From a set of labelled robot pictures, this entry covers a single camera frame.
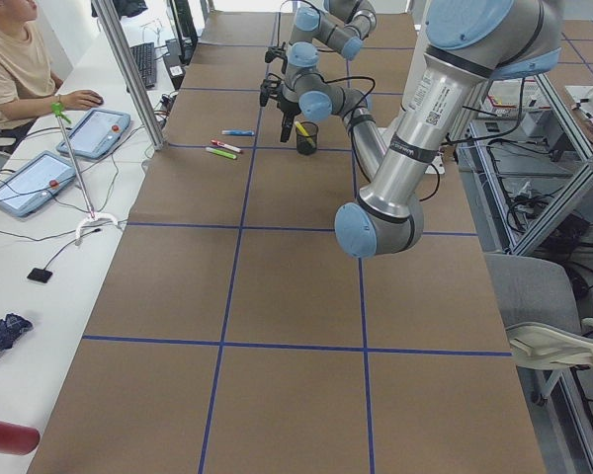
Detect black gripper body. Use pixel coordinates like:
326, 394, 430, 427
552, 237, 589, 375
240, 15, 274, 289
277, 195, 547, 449
274, 42, 288, 67
277, 88, 301, 118

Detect yellow highlighter pen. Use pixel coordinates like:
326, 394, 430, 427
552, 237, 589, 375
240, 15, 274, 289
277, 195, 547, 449
295, 120, 309, 137

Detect blue marker pen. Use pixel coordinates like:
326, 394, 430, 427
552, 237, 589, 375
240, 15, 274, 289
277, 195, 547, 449
221, 129, 256, 137

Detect red white marker pen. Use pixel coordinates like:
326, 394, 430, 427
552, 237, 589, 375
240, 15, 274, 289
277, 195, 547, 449
211, 139, 243, 154

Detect green highlighter pen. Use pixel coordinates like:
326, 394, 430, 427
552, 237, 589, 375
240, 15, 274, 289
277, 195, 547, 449
205, 147, 237, 160

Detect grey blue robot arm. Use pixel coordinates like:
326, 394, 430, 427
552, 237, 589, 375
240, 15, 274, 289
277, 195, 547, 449
264, 0, 377, 64
280, 0, 564, 258

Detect black mesh pen cup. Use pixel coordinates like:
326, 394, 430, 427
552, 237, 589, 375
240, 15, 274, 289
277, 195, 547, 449
296, 121, 318, 156

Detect black keyboard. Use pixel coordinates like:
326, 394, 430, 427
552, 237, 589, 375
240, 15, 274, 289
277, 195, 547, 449
129, 42, 157, 89

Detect far blue teach pendant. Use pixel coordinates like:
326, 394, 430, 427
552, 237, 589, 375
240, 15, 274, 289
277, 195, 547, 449
67, 108, 130, 160

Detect blue teach pendant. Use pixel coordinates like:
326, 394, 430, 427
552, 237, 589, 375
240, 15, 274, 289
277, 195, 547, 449
0, 151, 76, 217
67, 108, 130, 160

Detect metal reacher grabber stick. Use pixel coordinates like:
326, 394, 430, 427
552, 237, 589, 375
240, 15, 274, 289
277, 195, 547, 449
50, 101, 120, 246

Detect person in beige shirt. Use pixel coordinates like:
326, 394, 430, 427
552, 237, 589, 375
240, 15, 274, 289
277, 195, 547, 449
0, 1, 104, 140

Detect near blue teach pendant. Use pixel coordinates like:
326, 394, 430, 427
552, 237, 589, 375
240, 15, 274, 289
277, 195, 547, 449
0, 151, 76, 217

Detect small black square pad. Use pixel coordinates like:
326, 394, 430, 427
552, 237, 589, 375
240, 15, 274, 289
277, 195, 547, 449
27, 268, 53, 284

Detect white grey office chair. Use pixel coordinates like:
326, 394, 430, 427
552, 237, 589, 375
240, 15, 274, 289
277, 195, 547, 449
484, 253, 593, 371

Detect folded blue plaid umbrella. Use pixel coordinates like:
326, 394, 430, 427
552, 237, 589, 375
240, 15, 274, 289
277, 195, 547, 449
0, 313, 34, 355

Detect red cylinder bottle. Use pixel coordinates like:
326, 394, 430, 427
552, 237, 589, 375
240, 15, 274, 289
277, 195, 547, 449
0, 421, 41, 455

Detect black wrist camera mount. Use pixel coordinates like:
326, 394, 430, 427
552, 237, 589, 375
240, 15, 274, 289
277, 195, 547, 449
264, 45, 277, 64
259, 73, 283, 108

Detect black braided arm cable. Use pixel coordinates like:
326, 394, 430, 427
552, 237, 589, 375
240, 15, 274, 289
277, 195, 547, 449
320, 75, 377, 129

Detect aluminium frame post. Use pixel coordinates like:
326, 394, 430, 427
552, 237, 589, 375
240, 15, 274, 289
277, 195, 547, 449
91, 0, 165, 151

